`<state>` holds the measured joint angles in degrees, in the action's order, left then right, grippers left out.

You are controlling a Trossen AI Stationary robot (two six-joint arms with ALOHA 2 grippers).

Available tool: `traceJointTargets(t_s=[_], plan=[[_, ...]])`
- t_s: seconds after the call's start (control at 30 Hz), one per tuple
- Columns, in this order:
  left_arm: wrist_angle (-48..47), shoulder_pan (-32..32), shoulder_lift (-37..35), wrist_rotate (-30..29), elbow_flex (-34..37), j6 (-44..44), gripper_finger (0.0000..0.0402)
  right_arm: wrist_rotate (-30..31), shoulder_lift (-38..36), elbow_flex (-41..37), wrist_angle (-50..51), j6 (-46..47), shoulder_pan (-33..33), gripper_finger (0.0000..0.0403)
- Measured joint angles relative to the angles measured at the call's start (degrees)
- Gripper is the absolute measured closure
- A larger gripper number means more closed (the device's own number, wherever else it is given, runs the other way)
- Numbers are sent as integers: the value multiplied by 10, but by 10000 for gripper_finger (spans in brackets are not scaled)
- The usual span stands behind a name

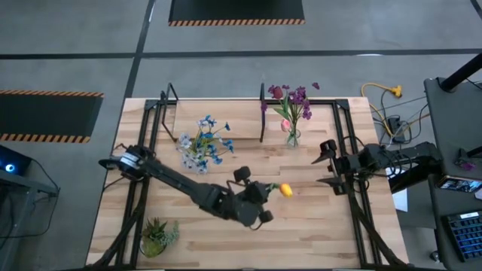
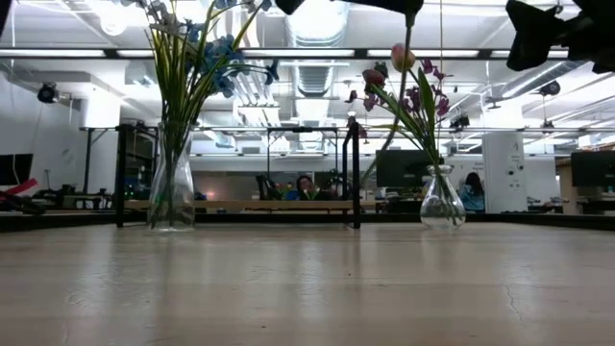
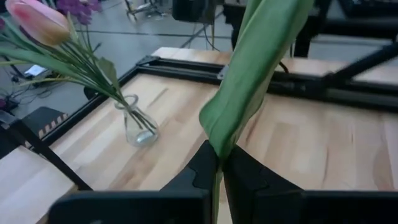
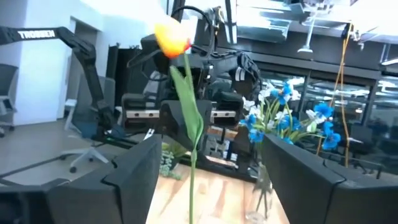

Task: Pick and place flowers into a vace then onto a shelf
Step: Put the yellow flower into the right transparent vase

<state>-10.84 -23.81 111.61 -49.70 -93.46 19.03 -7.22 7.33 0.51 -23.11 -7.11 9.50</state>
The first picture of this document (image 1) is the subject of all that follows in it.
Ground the black hazard-striped floor mat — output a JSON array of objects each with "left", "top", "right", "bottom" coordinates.
[
  {"left": 168, "top": 0, "right": 307, "bottom": 27},
  {"left": 0, "top": 89, "right": 105, "bottom": 145}
]

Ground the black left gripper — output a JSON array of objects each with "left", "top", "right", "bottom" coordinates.
[{"left": 233, "top": 166, "right": 275, "bottom": 224}]

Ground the black tablet device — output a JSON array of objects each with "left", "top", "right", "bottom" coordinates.
[{"left": 435, "top": 175, "right": 482, "bottom": 194}]

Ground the black computer with blue light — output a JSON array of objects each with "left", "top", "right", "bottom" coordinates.
[{"left": 0, "top": 145, "right": 33, "bottom": 177}]

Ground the purple artificial flower bunch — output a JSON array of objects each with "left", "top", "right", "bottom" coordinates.
[{"left": 260, "top": 81, "right": 321, "bottom": 146}]

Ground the yellow extension cable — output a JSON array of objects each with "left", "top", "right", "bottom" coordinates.
[{"left": 360, "top": 82, "right": 432, "bottom": 139}]

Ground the green potted succulent plant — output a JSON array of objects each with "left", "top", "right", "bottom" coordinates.
[{"left": 139, "top": 217, "right": 181, "bottom": 259}]

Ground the white veined artificial flower bunch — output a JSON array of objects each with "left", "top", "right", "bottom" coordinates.
[{"left": 176, "top": 117, "right": 227, "bottom": 176}]

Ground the dark red artificial tulip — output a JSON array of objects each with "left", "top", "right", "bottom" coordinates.
[{"left": 271, "top": 85, "right": 298, "bottom": 146}]

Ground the blue-lit black keyboard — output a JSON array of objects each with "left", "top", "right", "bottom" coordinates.
[{"left": 442, "top": 210, "right": 482, "bottom": 263}]

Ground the black power strip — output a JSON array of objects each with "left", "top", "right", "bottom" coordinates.
[{"left": 386, "top": 115, "right": 407, "bottom": 145}]

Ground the blue artificial flower bunch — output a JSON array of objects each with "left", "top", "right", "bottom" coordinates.
[{"left": 193, "top": 114, "right": 235, "bottom": 171}]

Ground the grey side desk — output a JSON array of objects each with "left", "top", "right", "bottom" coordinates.
[{"left": 423, "top": 77, "right": 482, "bottom": 271}]

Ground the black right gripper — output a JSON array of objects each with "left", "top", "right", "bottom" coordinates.
[{"left": 311, "top": 139, "right": 361, "bottom": 196}]

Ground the orange yellow artificial tulip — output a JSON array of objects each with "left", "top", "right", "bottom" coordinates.
[{"left": 265, "top": 182, "right": 294, "bottom": 199}]

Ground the white paper sheet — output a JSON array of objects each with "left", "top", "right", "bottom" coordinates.
[{"left": 390, "top": 167, "right": 410, "bottom": 213}]

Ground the pink artificial tulip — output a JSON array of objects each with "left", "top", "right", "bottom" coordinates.
[{"left": 280, "top": 118, "right": 297, "bottom": 144}]

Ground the small clear glass flask vase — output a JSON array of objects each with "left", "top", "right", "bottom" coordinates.
[{"left": 285, "top": 126, "right": 302, "bottom": 148}]

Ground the black metal table frame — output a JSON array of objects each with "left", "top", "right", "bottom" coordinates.
[{"left": 85, "top": 98, "right": 410, "bottom": 271}]

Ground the tall clear glass vase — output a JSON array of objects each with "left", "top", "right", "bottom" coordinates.
[{"left": 188, "top": 145, "right": 209, "bottom": 166}]

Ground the black round pole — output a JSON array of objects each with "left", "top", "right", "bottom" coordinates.
[{"left": 439, "top": 52, "right": 482, "bottom": 93}]

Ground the grey equipment stand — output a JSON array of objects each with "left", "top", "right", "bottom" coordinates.
[{"left": 0, "top": 169, "right": 61, "bottom": 271}]

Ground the black metal shelf bracket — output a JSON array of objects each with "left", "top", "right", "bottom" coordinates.
[
  {"left": 258, "top": 83, "right": 267, "bottom": 144},
  {"left": 160, "top": 82, "right": 180, "bottom": 144}
]

